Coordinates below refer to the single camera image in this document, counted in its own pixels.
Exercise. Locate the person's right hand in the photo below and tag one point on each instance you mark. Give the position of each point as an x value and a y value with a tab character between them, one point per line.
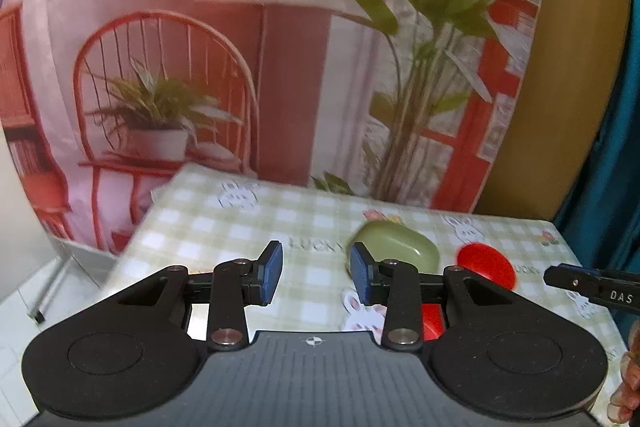
631	387

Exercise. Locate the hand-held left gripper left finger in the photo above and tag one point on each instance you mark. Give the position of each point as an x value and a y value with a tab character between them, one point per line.
270	272

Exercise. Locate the green oval bowl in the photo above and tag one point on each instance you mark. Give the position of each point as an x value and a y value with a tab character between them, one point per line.
400	247

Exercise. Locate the green checked tablecloth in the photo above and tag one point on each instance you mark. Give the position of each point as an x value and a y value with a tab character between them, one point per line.
310	207

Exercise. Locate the printed backdrop cloth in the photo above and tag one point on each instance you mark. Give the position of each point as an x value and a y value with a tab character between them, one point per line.
300	82

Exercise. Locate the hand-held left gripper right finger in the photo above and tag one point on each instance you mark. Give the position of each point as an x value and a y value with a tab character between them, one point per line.
359	274

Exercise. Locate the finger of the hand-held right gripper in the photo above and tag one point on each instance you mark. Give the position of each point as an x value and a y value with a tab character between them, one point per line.
570	279

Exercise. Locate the teal cloth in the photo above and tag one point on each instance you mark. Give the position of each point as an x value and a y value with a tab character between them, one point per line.
620	157

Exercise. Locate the red plate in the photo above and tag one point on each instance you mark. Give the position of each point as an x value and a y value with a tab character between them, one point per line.
487	264

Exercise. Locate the metal backdrop stand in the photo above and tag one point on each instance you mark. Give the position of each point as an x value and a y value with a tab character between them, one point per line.
50	289

